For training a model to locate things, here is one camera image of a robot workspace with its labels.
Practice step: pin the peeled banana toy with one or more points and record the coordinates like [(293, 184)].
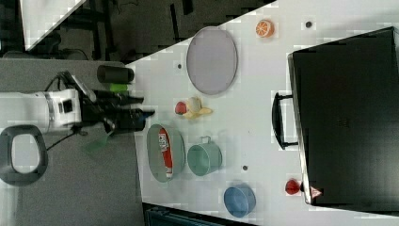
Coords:
[(195, 109)]

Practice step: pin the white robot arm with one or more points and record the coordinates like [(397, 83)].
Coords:
[(72, 109)]

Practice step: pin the red strawberry near oven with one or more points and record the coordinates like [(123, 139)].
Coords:
[(292, 187)]

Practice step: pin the red strawberry toy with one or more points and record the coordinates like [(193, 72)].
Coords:
[(180, 108)]

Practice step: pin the green toy vegetable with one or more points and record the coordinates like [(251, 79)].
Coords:
[(118, 87)]

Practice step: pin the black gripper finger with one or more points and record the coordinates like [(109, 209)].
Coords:
[(129, 100), (142, 114)]

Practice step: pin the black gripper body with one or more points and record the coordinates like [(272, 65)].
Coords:
[(107, 110)]

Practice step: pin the grey round plate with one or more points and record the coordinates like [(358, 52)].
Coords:
[(211, 60)]

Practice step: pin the black toaster oven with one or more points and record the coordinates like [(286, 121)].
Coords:
[(345, 96)]

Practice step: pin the red ketchup bottle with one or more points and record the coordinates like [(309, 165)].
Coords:
[(164, 144)]

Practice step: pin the green metal mug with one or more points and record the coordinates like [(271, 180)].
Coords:
[(205, 157)]

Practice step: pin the blue bowl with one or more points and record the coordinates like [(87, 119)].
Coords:
[(239, 200)]

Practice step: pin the orange slice toy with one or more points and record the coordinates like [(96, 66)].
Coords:
[(265, 28)]

